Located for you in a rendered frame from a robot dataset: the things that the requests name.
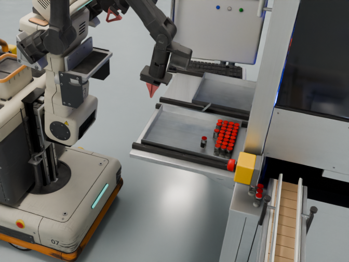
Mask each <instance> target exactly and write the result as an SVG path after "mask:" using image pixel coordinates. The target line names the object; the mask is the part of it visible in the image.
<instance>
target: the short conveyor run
mask: <svg viewBox="0 0 349 262"><path fill-rule="evenodd" d="M282 178H283V174H279V177H278V180H277V179H273V178H270V179H269V183H268V185H267V192H266V195H265V196H264V204H263V209H262V212H261V216H260V219H259V225H260V226H261V227H260V234H259V241H258V249H257V256H256V262H305V254H306V235H307V233H308V230H309V228H310V226H311V223H312V221H313V218H314V214H316V213H317V211H318V208H317V207H315V206H311V208H310V214H309V215H307V186H302V180H303V179H302V178H299V181H298V185H295V184H291V183H288V182H283V181H282ZM271 200H272V201H271ZM306 218H307V220H306Z"/></svg>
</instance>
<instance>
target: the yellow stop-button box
mask: <svg viewBox="0 0 349 262"><path fill-rule="evenodd" d="M261 161H262V156H260V155H257V156H256V155H254V154H249V153H244V152H240V153H239V157H238V161H237V162H236V166H235V176H234V181H235V182H240V183H243V184H247V185H251V186H254V187H255V186H256V184H257V181H258V177H259V172H260V167H261Z"/></svg>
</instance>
